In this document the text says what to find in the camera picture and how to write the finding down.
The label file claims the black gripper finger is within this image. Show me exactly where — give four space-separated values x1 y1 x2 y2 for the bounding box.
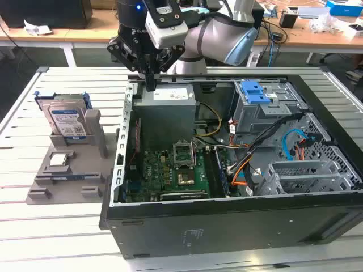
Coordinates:
151 45 185 92
107 37 152 91

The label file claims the hard disk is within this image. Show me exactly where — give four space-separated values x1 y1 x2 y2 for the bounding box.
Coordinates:
33 91 94 140

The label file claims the grey metal disk bay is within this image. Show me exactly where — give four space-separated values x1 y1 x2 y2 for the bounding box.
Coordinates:
266 160 355 196

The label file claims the wooden desk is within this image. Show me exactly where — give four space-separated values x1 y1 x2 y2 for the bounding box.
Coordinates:
64 0 363 67
0 27 77 67

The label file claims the grey power supply unit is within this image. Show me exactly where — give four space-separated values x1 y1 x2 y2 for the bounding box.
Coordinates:
132 84 198 152

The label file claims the metal socket cover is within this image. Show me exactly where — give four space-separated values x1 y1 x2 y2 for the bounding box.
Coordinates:
172 140 196 169

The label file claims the large black box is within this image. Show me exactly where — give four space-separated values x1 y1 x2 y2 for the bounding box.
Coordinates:
0 0 93 29

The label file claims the blue plastic drive latch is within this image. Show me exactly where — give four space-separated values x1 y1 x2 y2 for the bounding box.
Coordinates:
240 80 272 105

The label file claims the crumpled white paper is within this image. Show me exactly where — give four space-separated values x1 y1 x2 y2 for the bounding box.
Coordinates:
24 19 54 36

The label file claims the grey metal drive cage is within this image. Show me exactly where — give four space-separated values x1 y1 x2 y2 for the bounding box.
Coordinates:
231 80 309 135

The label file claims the green motherboard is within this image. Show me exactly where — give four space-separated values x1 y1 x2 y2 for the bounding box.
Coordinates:
124 147 242 203

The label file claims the grey plastic parts rack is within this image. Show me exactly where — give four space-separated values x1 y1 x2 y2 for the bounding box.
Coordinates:
25 109 114 205

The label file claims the CPU socket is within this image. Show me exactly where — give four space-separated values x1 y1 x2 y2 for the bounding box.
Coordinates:
176 168 197 187

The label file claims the black RAM slot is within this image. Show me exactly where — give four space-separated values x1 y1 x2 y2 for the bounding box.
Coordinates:
202 148 219 199

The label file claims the silver CPU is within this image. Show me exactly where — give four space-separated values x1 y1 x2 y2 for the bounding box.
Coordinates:
49 154 69 167

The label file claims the installed RAM stick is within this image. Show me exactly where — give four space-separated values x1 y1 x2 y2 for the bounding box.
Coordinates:
214 147 230 197

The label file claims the blue RAM stick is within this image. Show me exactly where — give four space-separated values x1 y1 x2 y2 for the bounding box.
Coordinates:
49 173 86 181

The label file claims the black graphics card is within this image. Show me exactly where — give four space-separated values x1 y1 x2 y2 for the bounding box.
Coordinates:
158 191 209 202

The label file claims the grey flat tray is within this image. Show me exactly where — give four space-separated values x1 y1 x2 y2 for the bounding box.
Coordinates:
297 6 331 19

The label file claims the clear plastic bag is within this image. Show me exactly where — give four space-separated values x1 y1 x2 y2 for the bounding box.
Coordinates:
308 12 341 33

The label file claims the black open PC case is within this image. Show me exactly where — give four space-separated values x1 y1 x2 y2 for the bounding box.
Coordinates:
98 74 363 259

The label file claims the blue cardboard box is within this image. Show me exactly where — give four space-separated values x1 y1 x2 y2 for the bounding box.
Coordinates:
324 0 363 16

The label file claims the grey shoe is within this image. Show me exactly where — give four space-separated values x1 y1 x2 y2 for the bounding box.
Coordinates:
344 67 363 83

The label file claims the small white box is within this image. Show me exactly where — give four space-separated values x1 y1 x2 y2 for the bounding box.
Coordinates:
347 24 363 38

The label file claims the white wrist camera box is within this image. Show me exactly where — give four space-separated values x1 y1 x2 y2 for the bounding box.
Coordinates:
145 12 189 49

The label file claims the yellow wire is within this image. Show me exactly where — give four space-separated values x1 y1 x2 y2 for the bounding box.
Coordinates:
195 101 222 139

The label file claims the black cable bundle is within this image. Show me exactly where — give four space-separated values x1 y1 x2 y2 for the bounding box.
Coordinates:
226 113 306 173

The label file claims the orange flat wire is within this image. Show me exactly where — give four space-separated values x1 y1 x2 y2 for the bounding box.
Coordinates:
231 161 258 186

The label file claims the blue wire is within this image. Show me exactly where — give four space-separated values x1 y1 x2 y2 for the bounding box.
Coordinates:
282 129 306 161

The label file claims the orange wire with black plug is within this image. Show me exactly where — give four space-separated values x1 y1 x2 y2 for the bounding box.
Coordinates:
294 135 315 161

